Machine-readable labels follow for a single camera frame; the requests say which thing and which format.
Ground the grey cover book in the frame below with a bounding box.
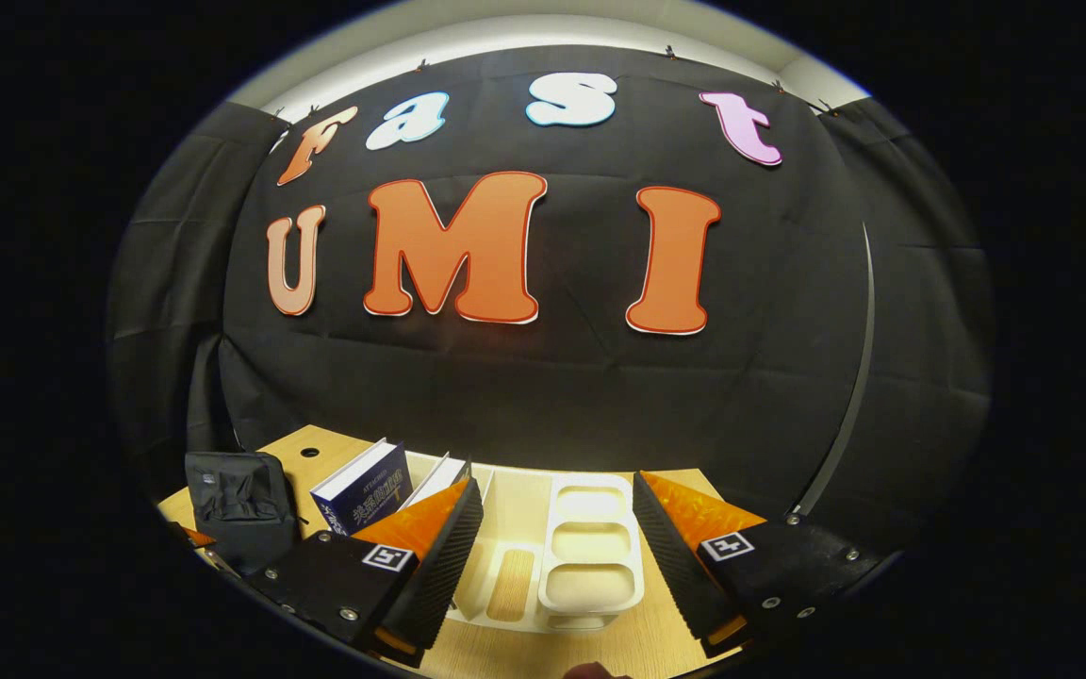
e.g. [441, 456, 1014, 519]
[402, 453, 473, 510]

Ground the blue book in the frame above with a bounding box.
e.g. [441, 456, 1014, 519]
[310, 437, 415, 537]

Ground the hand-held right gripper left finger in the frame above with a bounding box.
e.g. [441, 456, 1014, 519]
[246, 476, 487, 671]

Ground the white bookshelf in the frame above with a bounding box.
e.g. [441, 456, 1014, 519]
[402, 451, 648, 635]

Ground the black schoolbag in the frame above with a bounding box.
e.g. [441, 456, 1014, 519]
[185, 451, 304, 576]

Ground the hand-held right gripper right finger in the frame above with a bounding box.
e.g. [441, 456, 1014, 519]
[631, 470, 900, 663]

